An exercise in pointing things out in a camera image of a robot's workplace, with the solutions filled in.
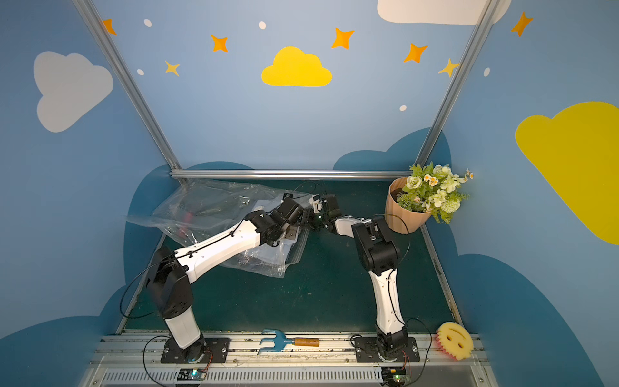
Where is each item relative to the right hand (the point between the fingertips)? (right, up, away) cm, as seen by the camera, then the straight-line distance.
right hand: (298, 218), depth 101 cm
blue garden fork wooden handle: (-4, -38, -26) cm, 46 cm away
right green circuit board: (+31, -46, -31) cm, 63 cm away
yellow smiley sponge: (+51, -37, -27) cm, 69 cm away
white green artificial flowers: (+49, +11, -18) cm, 53 cm away
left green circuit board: (-30, -45, -30) cm, 62 cm away
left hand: (-1, -1, -16) cm, 16 cm away
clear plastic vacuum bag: (-49, +4, +4) cm, 49 cm away
